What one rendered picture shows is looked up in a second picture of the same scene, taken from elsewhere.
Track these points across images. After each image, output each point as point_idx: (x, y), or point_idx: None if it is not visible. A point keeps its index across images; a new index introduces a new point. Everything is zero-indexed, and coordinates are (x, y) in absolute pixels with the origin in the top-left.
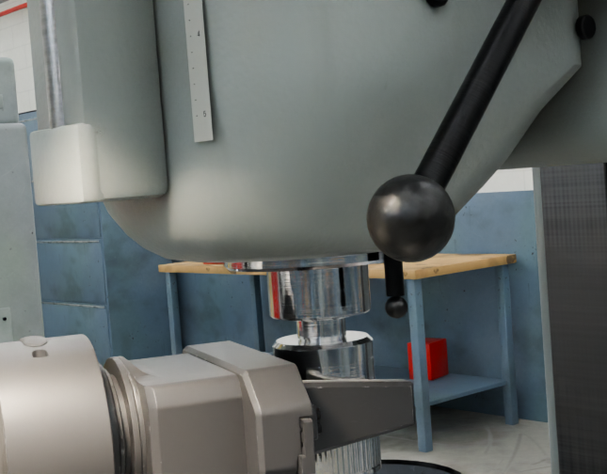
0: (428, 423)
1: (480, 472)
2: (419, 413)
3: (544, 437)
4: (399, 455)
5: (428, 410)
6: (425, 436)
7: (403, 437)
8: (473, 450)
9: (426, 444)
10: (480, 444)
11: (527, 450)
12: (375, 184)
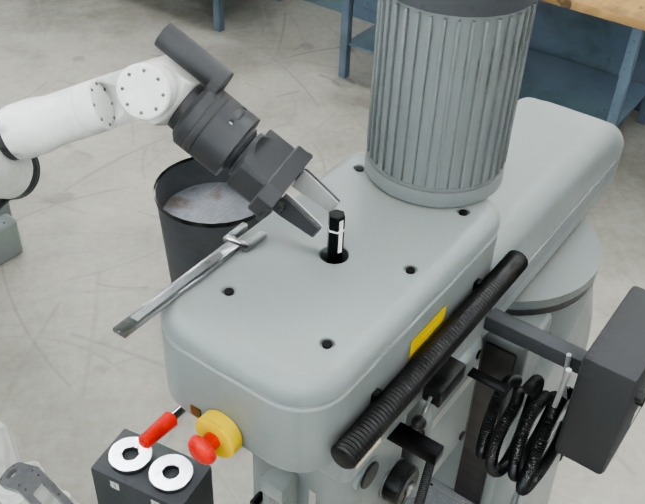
0: (222, 11)
1: (259, 57)
2: (215, 4)
3: (301, 18)
4: (200, 34)
5: (222, 2)
6: (219, 21)
7: (201, 12)
8: (253, 31)
9: (220, 26)
10: (257, 24)
11: (290, 33)
12: None
